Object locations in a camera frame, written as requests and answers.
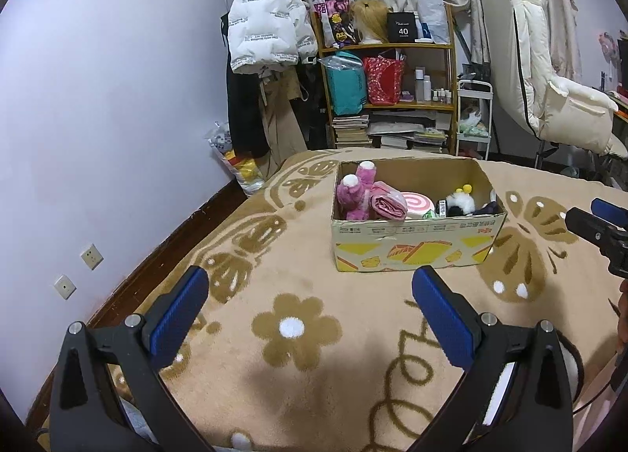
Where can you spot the white metal cart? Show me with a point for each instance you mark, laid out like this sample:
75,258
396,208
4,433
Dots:
476,86

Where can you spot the black monitor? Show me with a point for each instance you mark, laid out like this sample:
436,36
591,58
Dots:
623,62

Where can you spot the white puffer jacket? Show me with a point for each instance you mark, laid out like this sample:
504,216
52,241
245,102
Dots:
265,15

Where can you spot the dark purple doll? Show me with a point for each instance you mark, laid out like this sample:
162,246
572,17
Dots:
490,209

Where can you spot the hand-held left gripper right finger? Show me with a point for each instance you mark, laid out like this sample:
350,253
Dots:
444,322

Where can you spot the pink black printed bag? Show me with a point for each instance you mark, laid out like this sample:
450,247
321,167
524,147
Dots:
336,17

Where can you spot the wooden shelf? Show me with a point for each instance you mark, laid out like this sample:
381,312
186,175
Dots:
387,46

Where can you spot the red patterned bag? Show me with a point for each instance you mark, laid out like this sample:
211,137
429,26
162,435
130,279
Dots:
383,81

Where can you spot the beige coat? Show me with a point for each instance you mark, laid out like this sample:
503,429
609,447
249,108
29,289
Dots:
282,123

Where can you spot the white plastic bag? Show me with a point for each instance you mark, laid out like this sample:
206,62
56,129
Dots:
432,10

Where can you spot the clear plastic bag of items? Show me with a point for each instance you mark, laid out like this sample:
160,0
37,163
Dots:
240,167

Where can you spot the black garment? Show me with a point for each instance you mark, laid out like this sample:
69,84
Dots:
245,113

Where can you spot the wide stack of books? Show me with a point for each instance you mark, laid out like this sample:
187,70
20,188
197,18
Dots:
412,135

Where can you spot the beige flower printed blanket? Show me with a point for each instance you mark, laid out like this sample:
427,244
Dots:
294,383

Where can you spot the white padded chair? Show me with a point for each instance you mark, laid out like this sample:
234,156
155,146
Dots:
539,49

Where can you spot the white bottles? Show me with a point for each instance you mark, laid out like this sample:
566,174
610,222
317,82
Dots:
421,84

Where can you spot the narrow stack of books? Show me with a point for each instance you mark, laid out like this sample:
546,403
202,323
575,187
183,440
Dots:
351,132

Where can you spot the pink rolled cloth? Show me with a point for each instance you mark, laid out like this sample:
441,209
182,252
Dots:
387,201

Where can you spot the pink desk fan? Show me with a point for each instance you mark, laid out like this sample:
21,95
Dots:
609,43

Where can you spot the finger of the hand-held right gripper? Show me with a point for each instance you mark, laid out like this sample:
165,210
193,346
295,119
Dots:
608,211
588,226

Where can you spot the pink swirl round pillow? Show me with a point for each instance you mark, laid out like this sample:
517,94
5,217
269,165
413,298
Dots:
417,204

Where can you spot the white wall outlet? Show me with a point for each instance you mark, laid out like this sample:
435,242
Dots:
92,256
64,287

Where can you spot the black box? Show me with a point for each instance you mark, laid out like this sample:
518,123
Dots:
403,29

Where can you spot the pale green cloth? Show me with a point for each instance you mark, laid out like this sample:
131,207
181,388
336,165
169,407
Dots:
473,129

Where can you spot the pink plush toy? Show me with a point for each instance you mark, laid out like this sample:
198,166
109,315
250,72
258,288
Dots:
355,196

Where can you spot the blonde wig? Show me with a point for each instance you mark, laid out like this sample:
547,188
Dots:
370,17

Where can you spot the cardboard box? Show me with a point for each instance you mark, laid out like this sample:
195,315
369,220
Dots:
417,246

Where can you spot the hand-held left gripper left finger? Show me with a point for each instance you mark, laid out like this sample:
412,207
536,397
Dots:
179,319

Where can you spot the teal bag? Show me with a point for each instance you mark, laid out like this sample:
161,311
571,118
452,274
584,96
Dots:
346,88

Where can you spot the panda plush toy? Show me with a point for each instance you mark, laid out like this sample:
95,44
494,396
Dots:
458,201

